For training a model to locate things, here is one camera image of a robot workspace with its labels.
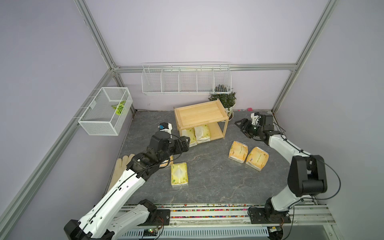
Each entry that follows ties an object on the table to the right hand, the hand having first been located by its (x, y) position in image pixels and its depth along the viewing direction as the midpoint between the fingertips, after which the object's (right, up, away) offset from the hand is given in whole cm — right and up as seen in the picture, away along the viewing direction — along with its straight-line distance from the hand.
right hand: (237, 124), depth 90 cm
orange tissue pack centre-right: (+1, -17, +2) cm, 17 cm away
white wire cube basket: (-77, +7, -7) cm, 77 cm away
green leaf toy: (-68, +9, -9) cm, 69 cm away
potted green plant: (-4, +17, +11) cm, 20 cm away
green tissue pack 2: (-21, -6, +9) cm, 24 cm away
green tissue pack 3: (-29, -6, +9) cm, 31 cm away
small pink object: (+19, +13, +34) cm, 41 cm away
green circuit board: (-47, -52, -19) cm, 73 cm away
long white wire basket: (-32, +31, +9) cm, 45 cm away
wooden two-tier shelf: (-16, +7, +1) cm, 17 cm away
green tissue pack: (-35, -28, -7) cm, 45 cm away
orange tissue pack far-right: (+12, -21, 0) cm, 24 cm away
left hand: (-31, -8, -19) cm, 38 cm away
